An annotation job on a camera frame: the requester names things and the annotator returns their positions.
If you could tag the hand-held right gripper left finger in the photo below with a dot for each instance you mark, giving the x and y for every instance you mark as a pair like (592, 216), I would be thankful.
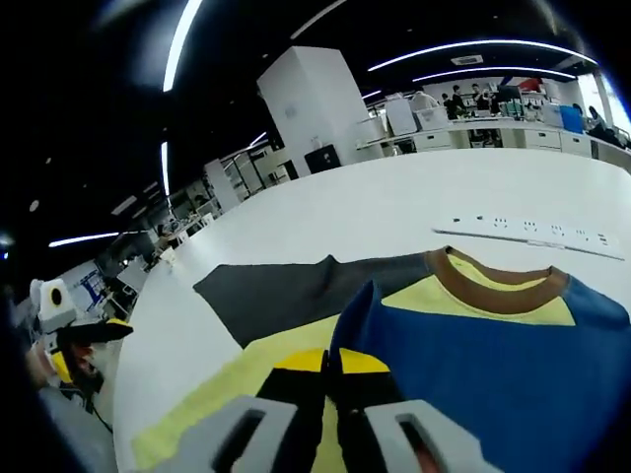
(236, 433)

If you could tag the yellow blue black garment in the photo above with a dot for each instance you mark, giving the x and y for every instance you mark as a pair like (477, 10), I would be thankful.
(493, 369)

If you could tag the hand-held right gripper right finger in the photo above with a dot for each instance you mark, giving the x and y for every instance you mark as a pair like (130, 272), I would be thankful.
(394, 433)

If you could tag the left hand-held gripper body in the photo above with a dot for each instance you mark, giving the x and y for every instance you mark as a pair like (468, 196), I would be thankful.
(51, 305)

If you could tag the white counter cabinet row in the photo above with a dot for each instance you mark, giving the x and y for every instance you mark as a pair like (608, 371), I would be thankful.
(537, 138)

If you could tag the white power strip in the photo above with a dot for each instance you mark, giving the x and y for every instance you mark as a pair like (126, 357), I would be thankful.
(542, 235)

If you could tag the ceiling light strip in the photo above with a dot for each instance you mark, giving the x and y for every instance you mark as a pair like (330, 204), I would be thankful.
(493, 73)
(84, 240)
(180, 44)
(164, 167)
(473, 49)

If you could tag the black box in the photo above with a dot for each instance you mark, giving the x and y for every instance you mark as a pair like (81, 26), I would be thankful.
(323, 158)

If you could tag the blue storage bin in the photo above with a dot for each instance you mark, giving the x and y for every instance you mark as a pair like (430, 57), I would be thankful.
(572, 119)

